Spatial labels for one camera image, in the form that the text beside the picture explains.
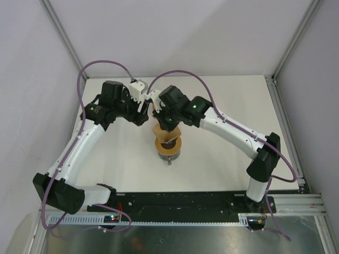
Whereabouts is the right aluminium side rail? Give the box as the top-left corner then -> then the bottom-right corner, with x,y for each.
264,75 -> 338,253

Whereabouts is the left aluminium frame post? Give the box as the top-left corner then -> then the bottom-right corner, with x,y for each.
39,0 -> 83,71

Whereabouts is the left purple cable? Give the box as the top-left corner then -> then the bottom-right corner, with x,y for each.
41,60 -> 138,235

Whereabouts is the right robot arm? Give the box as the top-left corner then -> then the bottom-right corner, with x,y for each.
150,85 -> 281,212

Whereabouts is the purple cable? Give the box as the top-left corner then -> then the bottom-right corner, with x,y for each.
41,60 -> 138,235
148,70 -> 297,242

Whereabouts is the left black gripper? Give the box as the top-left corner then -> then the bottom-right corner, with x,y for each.
113,88 -> 149,126

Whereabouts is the single brown paper filter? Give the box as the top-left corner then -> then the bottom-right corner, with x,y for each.
153,123 -> 181,143

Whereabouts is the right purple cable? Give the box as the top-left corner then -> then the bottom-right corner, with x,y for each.
148,70 -> 297,242

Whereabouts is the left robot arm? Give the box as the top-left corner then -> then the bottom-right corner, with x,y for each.
33,80 -> 149,214

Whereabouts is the aluminium frame post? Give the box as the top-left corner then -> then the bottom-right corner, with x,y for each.
271,0 -> 324,80
39,0 -> 83,71

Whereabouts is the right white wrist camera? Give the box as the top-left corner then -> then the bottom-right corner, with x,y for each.
144,89 -> 162,113

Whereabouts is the wooden ring dripper stand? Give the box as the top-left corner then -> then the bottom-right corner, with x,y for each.
155,137 -> 182,156

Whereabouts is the glass coffee server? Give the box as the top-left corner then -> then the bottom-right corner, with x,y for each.
158,150 -> 181,166

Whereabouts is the grey slotted cable duct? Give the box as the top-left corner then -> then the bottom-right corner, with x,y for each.
46,213 -> 265,226

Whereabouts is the right aluminium frame post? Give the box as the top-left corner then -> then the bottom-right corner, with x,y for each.
271,0 -> 324,80

